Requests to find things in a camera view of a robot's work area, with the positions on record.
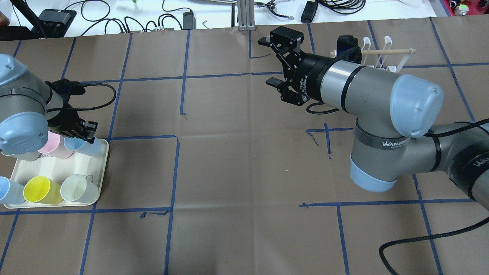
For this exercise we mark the white wire cup rack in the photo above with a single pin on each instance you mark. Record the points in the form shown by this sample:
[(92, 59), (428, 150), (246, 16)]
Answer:
[(387, 58)]

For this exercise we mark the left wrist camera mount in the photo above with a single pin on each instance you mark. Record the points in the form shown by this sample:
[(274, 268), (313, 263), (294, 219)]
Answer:
[(61, 91)]

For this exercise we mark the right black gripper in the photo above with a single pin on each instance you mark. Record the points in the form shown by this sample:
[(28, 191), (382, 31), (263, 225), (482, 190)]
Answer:
[(308, 75)]

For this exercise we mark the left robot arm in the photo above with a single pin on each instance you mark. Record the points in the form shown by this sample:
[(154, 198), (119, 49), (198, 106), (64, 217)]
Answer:
[(31, 108)]

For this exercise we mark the cream serving tray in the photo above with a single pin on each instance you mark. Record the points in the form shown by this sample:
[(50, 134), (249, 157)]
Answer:
[(58, 170)]

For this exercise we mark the grey plastic cup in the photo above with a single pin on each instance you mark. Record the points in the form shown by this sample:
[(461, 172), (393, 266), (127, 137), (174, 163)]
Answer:
[(29, 156)]

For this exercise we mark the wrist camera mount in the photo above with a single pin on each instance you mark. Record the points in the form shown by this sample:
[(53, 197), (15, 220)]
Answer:
[(348, 49), (61, 91)]

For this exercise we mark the yellow plastic cup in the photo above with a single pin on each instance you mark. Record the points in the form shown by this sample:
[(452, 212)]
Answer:
[(42, 190)]

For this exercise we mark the white plastic cup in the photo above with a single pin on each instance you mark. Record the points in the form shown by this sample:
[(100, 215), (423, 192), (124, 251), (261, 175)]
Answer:
[(79, 188)]

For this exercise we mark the aluminium frame post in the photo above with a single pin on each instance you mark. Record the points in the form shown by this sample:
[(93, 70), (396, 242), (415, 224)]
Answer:
[(246, 15)]

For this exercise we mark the light blue cup far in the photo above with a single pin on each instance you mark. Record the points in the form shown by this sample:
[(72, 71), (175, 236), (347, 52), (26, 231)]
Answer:
[(11, 192)]

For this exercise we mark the light blue plastic cup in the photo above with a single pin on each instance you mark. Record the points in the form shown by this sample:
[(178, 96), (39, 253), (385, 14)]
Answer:
[(83, 147)]

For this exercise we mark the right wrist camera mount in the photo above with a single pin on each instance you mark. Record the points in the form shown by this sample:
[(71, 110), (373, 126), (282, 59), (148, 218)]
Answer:
[(348, 49)]

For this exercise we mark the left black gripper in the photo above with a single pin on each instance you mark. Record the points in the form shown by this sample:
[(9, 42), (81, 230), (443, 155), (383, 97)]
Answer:
[(62, 121)]

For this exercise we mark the pink plastic cup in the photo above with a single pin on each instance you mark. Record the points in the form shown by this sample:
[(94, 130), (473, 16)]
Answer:
[(55, 147)]

